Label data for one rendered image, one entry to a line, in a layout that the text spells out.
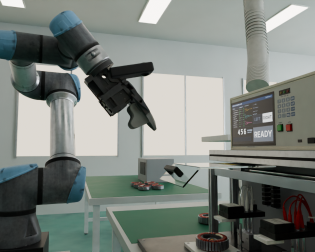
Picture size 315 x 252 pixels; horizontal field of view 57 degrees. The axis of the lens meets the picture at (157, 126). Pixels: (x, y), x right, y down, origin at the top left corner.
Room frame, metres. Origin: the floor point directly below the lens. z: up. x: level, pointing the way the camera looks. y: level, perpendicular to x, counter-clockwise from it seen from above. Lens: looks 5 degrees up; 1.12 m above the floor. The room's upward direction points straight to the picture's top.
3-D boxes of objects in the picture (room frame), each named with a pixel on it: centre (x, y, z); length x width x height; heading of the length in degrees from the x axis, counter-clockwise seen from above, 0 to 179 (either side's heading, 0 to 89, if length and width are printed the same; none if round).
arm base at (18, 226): (0.91, 0.43, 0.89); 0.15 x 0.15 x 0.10
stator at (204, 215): (1.50, -0.26, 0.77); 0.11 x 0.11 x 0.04
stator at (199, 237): (1.03, -0.19, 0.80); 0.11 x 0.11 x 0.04
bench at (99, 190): (3.25, 0.24, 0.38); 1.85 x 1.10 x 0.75; 16
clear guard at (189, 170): (1.03, -0.20, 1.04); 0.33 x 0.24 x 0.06; 106
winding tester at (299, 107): (0.99, -0.53, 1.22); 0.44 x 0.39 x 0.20; 16
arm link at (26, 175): (0.91, 0.43, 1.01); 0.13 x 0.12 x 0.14; 112
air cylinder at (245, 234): (1.07, -0.33, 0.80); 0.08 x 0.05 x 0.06; 16
